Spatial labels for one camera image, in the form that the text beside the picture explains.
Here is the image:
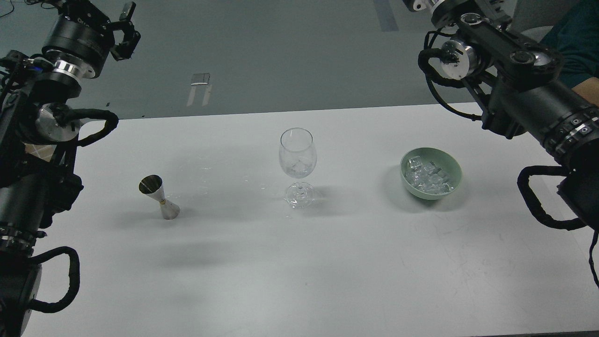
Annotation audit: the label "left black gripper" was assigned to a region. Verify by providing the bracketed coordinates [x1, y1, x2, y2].
[42, 0, 141, 79]

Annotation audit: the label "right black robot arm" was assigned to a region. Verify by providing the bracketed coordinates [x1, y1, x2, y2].
[404, 0, 599, 282]

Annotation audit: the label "ice cubes pile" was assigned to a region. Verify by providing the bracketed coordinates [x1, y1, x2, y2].
[404, 156, 455, 195]

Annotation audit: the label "floor cables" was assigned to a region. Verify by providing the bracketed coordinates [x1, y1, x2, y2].
[0, 0, 57, 19]

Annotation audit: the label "beige checked cushion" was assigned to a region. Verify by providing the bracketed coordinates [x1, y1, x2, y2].
[24, 144, 56, 160]

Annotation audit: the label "clear wine glass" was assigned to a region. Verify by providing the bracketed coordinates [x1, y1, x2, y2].
[278, 127, 317, 209]

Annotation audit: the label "floor metal plate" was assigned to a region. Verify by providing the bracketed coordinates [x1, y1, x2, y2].
[190, 73, 211, 86]

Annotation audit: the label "steel jigger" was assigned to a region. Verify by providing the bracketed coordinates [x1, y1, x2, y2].
[138, 175, 180, 220]

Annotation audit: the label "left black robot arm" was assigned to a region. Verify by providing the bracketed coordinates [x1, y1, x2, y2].
[0, 0, 141, 337]

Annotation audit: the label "white office chair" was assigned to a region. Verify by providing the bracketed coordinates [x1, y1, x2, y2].
[501, 0, 578, 41]

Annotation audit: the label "green bowl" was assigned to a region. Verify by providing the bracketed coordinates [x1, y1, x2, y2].
[400, 147, 463, 201]

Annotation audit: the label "seated person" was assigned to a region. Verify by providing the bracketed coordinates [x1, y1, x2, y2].
[542, 0, 599, 105]

